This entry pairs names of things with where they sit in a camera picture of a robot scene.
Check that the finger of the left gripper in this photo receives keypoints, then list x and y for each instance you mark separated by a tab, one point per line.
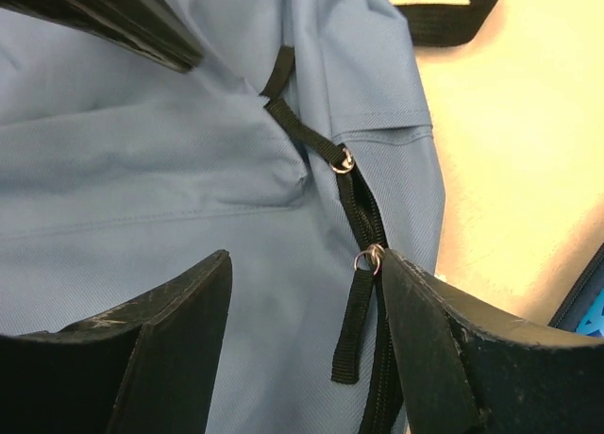
149	28

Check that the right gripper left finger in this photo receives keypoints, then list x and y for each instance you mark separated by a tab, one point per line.
145	366

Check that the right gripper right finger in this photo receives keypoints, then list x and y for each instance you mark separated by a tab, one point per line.
466	366

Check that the blue student backpack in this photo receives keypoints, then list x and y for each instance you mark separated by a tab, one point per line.
301	145

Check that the blue patterned pencil case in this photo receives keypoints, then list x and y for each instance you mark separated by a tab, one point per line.
581	310

